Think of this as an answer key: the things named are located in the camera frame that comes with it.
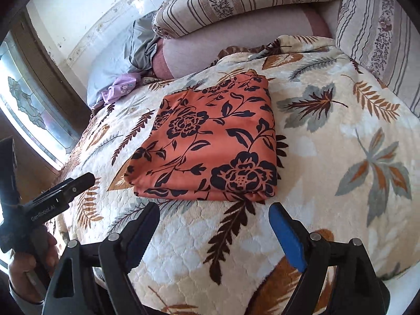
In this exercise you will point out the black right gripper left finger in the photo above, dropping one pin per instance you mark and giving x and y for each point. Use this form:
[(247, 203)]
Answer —
[(93, 278)]

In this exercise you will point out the purple floral small garment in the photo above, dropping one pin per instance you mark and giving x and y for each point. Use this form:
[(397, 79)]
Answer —
[(120, 87)]

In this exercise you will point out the grey left sleeve cuff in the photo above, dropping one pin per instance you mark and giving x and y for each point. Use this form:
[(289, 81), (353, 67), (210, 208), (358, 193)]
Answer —
[(23, 303)]

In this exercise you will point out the mauve bed sheet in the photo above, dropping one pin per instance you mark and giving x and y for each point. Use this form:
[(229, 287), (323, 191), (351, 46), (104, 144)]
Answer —
[(196, 51)]

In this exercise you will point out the cream leaf-pattern quilted blanket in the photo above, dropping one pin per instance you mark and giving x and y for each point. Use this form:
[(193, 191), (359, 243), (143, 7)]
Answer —
[(349, 168)]

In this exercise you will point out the orange black floral garment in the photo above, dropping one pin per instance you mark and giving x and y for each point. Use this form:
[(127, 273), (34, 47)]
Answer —
[(215, 144)]

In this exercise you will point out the grey-blue pillow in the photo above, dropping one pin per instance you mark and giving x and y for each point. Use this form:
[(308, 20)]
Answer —
[(131, 51)]

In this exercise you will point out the person's left hand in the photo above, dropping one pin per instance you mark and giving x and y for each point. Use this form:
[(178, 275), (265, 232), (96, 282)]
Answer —
[(22, 263)]

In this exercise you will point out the striped floral flat pillow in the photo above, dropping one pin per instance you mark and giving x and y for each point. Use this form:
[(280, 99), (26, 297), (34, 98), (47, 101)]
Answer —
[(379, 35)]

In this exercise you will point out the stained glass window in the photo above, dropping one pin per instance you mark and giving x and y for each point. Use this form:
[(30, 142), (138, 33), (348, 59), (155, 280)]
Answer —
[(30, 111)]

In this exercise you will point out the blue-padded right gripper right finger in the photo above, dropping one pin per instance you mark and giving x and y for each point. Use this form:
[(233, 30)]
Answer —
[(356, 288)]

